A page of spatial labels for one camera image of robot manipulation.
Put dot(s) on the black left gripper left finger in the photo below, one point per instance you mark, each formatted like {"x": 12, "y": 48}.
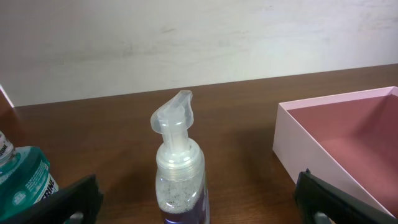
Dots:
{"x": 82, "y": 197}

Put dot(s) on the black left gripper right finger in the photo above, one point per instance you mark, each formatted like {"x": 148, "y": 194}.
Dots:
{"x": 321, "y": 202}

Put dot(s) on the teal mouthwash bottle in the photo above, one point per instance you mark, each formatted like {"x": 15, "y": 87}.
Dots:
{"x": 25, "y": 178}

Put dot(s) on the clear foam soap pump bottle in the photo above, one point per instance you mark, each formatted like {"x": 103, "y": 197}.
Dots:
{"x": 180, "y": 182}

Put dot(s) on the pink cardboard box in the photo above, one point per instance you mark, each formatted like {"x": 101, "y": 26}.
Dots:
{"x": 348, "y": 140}

